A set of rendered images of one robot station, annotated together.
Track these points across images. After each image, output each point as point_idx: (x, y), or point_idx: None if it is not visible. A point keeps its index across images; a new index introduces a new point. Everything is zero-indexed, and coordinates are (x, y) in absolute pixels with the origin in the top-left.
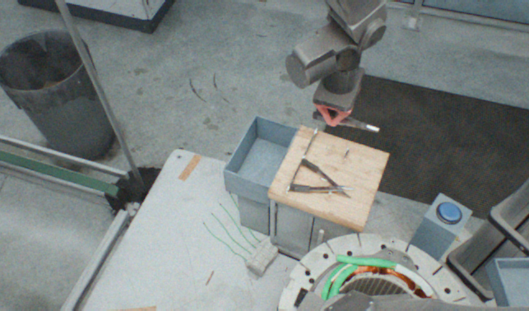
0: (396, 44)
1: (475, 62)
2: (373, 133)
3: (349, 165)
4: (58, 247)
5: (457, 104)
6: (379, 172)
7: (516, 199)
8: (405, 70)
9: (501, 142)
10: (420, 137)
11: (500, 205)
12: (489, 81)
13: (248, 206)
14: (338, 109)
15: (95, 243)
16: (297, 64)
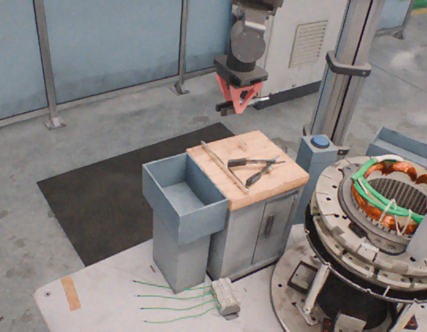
0: (58, 142)
1: (123, 125)
2: (107, 211)
3: (251, 150)
4: None
5: (141, 156)
6: (270, 142)
7: (323, 121)
8: (82, 156)
9: None
10: (141, 191)
11: None
12: (143, 131)
13: (189, 256)
14: (262, 81)
15: None
16: (251, 36)
